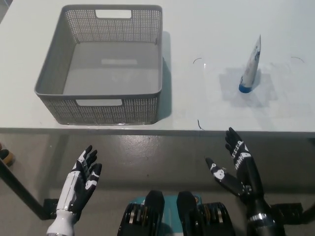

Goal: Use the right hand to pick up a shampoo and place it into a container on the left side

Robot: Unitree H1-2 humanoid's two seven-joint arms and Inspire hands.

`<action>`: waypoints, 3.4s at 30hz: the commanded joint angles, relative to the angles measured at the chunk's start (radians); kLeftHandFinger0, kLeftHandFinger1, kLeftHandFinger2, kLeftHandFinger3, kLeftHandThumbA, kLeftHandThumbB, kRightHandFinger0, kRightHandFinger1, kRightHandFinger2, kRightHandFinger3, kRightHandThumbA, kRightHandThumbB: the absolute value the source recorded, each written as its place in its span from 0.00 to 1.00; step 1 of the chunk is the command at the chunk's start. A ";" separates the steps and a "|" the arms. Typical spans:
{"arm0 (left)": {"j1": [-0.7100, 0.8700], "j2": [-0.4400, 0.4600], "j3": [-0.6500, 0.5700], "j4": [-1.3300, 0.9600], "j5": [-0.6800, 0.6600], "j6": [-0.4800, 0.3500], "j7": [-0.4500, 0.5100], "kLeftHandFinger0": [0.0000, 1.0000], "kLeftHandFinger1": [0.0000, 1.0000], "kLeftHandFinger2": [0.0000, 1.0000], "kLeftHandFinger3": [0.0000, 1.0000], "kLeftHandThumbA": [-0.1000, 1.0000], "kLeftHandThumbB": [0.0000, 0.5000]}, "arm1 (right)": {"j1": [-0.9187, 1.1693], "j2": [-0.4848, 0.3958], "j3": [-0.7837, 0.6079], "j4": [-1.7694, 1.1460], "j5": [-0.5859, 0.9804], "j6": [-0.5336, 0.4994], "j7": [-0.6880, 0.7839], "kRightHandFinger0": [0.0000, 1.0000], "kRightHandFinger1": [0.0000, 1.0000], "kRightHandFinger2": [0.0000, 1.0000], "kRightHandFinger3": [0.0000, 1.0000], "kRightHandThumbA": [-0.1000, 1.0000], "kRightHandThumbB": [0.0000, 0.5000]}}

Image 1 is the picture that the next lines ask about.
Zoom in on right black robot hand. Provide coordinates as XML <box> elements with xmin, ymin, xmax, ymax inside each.
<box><xmin>205</xmin><ymin>127</ymin><xmax>274</xmax><ymax>219</ymax></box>

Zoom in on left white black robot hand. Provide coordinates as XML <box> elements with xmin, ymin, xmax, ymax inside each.
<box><xmin>56</xmin><ymin>145</ymin><xmax>103</xmax><ymax>215</ymax></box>

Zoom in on white shampoo tube blue cap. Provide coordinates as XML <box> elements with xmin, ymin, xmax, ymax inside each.
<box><xmin>238</xmin><ymin>34</ymin><xmax>262</xmax><ymax>94</ymax></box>

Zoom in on black taped foot plate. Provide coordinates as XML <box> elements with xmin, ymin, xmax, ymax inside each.
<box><xmin>42</xmin><ymin>197</ymin><xmax>61</xmax><ymax>220</ymax></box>
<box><xmin>269</xmin><ymin>202</ymin><xmax>304</xmax><ymax>222</ymax></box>

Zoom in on black metal table leg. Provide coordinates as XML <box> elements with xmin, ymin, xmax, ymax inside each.
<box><xmin>303</xmin><ymin>191</ymin><xmax>315</xmax><ymax>218</ymax></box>
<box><xmin>0</xmin><ymin>159</ymin><xmax>51</xmax><ymax>220</ymax></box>

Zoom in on black tan shoe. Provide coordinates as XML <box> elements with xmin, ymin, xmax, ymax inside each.
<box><xmin>0</xmin><ymin>142</ymin><xmax>16</xmax><ymax>167</ymax></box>

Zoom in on grey perforated plastic basket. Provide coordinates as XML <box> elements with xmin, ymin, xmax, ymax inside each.
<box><xmin>33</xmin><ymin>4</ymin><xmax>164</xmax><ymax>125</ymax></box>

